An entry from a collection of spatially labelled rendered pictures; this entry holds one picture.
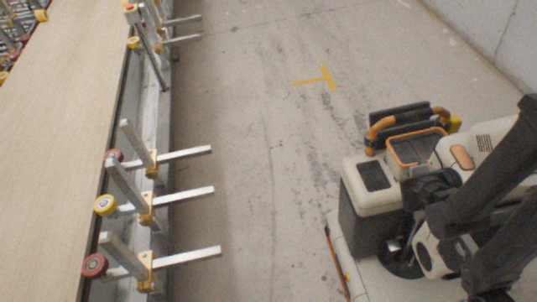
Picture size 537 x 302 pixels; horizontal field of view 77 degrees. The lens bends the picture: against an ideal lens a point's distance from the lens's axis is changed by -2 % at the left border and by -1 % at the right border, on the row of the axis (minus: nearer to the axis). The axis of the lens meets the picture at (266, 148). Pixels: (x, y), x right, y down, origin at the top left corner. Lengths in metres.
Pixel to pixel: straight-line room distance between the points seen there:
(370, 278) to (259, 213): 0.85
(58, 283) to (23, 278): 0.13
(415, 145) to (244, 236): 1.23
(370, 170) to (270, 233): 0.97
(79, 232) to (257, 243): 1.10
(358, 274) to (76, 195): 1.29
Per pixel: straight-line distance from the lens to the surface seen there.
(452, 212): 0.78
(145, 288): 1.29
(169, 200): 1.41
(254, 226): 2.23
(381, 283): 1.78
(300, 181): 2.39
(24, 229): 1.58
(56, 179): 1.67
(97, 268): 1.31
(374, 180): 1.40
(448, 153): 0.97
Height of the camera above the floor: 1.92
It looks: 47 degrees down
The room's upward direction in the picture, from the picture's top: 10 degrees counter-clockwise
